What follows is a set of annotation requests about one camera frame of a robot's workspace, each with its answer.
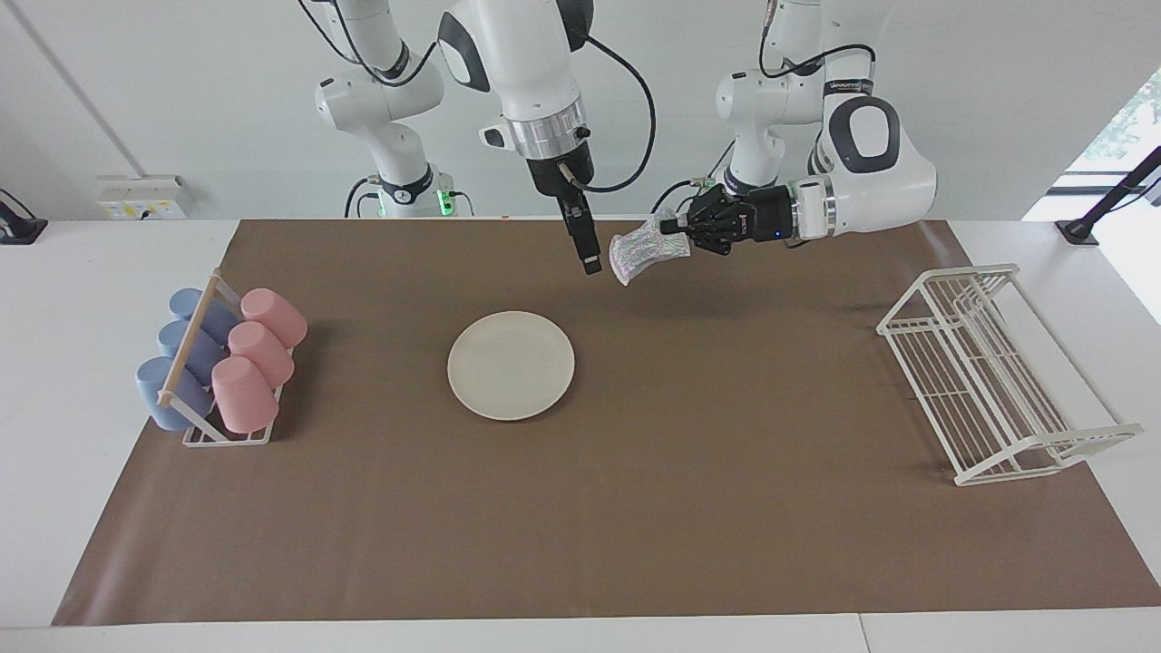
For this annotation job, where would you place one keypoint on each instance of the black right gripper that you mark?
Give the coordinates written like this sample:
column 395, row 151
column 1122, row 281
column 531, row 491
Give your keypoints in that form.
column 560, row 177

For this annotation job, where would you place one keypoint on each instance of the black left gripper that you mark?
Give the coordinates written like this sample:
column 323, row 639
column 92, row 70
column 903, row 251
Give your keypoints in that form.
column 735, row 222

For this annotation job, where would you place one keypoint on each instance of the clear plastic item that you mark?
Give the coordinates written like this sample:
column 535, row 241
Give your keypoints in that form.
column 639, row 252

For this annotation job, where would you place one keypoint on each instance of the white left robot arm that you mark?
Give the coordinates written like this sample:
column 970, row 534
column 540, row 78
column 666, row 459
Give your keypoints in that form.
column 871, row 172

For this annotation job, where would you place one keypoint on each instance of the cream round plate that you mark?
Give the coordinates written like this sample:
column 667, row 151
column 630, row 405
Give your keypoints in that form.
column 511, row 365

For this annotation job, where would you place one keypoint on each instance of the brown paper table mat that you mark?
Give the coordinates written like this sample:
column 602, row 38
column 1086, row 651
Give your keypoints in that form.
column 635, row 499

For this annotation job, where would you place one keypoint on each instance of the pink plastic cup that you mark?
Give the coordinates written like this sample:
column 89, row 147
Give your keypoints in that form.
column 263, row 352
column 277, row 316
column 243, row 396

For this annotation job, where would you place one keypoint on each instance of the blue plastic cup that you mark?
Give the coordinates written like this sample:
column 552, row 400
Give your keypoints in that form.
column 181, row 343
column 163, row 394
column 195, row 304

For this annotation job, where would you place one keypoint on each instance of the white cup holder rack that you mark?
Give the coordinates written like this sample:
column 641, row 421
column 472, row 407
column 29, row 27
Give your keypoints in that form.
column 188, row 343

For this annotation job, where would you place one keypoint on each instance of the bright window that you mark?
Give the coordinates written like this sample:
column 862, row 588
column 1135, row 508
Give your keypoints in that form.
column 1120, row 145

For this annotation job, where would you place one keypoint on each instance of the black table clamp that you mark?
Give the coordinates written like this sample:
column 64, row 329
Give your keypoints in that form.
column 18, row 227

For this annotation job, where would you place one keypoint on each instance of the white wall power outlet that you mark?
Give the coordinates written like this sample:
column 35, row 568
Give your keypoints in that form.
column 143, row 199

